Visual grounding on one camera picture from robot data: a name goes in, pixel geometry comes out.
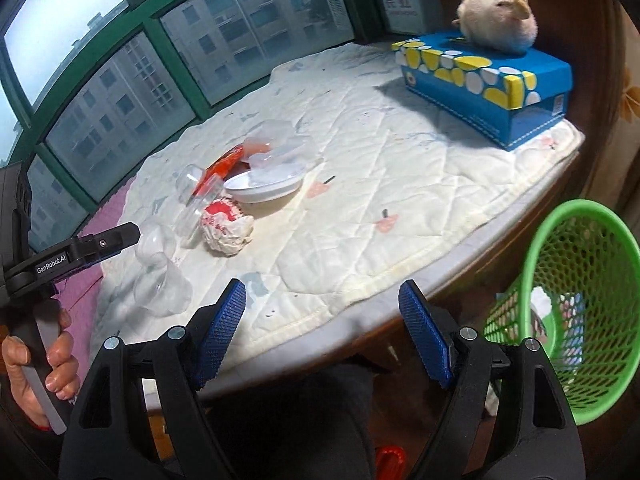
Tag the person's left hand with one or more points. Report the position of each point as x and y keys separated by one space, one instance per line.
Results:
x=57 y=366

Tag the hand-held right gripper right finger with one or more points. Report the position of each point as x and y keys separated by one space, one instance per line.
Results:
x=425 y=331

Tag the purple cloth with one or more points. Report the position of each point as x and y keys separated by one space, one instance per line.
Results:
x=82 y=305

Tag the white plastic cup lid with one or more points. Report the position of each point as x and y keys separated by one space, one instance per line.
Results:
x=260 y=191

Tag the clear plastic container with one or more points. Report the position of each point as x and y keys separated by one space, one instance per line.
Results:
x=285 y=152

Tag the green window frame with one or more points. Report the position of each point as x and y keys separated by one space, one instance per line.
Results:
x=150 y=15

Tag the clear plastic cup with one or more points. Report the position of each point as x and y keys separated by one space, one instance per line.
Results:
x=167 y=292
x=192 y=210
x=156 y=247

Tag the white crumpled paper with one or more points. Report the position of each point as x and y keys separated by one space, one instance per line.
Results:
x=542 y=310

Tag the floral curtain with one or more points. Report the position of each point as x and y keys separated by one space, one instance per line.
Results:
x=625 y=110

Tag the green mesh plastic basket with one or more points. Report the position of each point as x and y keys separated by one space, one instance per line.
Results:
x=550 y=240

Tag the cream plush toy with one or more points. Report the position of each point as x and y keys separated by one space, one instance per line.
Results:
x=500 y=20

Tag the white quilted mat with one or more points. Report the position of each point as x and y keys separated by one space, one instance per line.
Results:
x=350 y=240

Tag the red snack packet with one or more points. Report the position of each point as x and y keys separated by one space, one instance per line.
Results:
x=220 y=167

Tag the red plastic object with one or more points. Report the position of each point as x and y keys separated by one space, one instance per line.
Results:
x=390 y=462

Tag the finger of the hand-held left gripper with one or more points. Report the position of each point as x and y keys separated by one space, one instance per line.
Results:
x=112 y=240

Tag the blue dotted tissue box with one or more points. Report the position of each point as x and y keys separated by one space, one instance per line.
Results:
x=475 y=90

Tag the crumpled red white wrapper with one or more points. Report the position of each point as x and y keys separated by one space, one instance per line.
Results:
x=227 y=227

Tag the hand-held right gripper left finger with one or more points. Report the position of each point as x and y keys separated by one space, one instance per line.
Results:
x=223 y=324

